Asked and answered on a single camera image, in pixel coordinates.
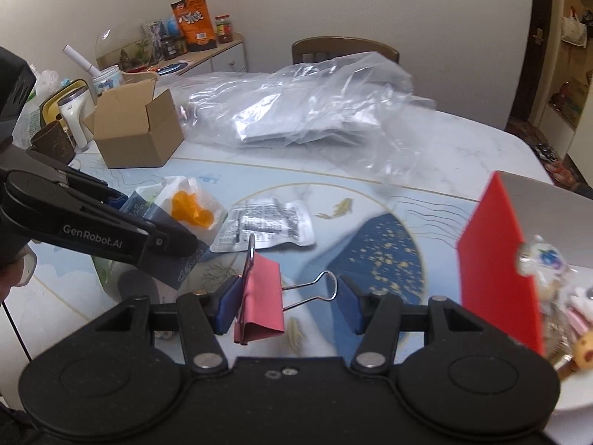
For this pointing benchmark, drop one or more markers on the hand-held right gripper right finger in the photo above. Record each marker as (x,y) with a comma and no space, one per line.
(350,306)

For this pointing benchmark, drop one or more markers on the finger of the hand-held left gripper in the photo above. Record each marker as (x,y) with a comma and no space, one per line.
(180,243)
(92,184)

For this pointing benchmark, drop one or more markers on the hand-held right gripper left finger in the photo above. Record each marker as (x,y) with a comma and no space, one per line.
(227,306)

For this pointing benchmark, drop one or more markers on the salmon pink binder clip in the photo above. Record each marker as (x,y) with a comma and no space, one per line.
(261,296)

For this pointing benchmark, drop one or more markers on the white plastic bag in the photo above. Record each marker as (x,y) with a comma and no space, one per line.
(211,201)

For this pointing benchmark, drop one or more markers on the grey-blue packet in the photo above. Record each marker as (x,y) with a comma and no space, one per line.
(141,206)

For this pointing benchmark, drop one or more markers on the red white box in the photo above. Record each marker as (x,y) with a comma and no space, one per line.
(500,269)

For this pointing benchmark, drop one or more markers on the round white snack packet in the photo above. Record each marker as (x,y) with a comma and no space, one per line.
(544,259)

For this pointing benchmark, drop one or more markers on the person's left hand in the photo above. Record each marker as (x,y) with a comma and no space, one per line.
(16,276)

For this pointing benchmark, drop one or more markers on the brown paper cup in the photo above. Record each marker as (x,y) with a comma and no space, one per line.
(53,141)

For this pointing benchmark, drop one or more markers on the brown cardboard box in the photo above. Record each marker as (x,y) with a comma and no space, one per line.
(134,134)

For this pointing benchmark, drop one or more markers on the white electric kettle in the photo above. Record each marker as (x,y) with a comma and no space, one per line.
(74,116)

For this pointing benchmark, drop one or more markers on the yellow-green container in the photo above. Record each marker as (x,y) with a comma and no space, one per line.
(48,106)

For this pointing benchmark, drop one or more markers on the crumpled white shopping bag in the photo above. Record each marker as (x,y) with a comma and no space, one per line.
(32,111)

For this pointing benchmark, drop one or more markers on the silver foil packet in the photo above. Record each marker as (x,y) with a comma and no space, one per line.
(273,222)

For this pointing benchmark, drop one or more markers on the white blue printed mug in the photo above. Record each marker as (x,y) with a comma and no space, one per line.
(107,82)

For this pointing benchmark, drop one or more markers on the white paper roll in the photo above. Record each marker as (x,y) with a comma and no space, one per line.
(81,61)

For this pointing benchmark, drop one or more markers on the clear glass dome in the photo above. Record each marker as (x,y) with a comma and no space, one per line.
(125,44)

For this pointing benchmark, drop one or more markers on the dark glass jars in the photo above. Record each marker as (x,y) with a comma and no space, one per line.
(175,47)

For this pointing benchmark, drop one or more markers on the blue snack bag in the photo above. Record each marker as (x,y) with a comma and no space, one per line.
(173,25)

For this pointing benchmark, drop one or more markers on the white side cabinet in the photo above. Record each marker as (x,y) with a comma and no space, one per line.
(222,58)

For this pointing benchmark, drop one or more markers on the large clear plastic bag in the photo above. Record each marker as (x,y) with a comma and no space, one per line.
(296,102)

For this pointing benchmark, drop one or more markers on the orange snack bag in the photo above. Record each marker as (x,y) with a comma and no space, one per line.
(194,23)

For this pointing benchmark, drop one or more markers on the red sauce jar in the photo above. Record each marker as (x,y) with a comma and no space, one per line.
(224,30)

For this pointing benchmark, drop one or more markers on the white pink bunny toy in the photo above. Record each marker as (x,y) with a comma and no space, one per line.
(581,308)

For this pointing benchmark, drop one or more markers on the yellow toy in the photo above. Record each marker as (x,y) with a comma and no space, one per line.
(584,347)

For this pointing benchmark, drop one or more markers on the dark wooden chair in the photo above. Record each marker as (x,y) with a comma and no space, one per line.
(345,48)

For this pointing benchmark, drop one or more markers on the wooden open shelf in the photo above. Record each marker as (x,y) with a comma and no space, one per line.
(565,97)

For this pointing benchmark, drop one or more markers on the canvas tote bag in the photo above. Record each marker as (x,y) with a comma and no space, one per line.
(574,30)

